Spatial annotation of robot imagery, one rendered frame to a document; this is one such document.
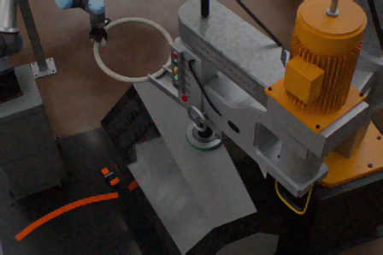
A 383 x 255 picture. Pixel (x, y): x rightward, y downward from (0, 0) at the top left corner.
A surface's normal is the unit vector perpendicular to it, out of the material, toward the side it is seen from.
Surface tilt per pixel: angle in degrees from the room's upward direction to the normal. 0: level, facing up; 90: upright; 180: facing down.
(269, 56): 0
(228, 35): 0
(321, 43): 90
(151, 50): 0
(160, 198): 45
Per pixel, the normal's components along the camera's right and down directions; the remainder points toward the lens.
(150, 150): -0.65, -0.22
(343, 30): -0.03, -0.64
